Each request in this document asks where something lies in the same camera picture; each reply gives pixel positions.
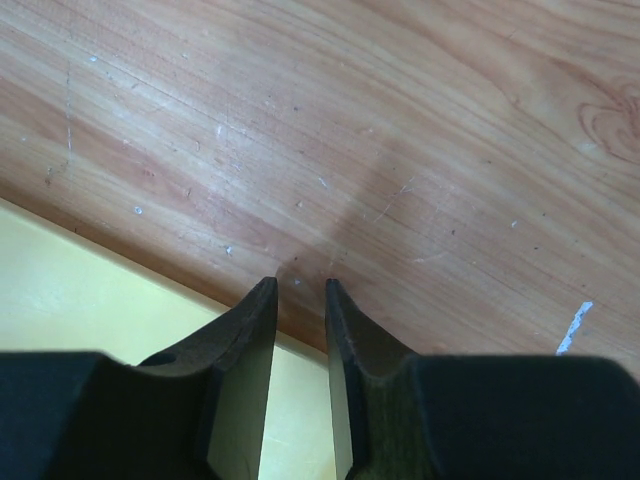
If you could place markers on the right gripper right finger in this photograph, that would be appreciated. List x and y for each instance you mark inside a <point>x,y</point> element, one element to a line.
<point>397,414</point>

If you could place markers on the yellow plastic tray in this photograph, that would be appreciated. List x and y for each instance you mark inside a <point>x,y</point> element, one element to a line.
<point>60,291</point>

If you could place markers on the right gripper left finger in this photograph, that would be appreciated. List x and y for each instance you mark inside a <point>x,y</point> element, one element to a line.
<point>195,410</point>

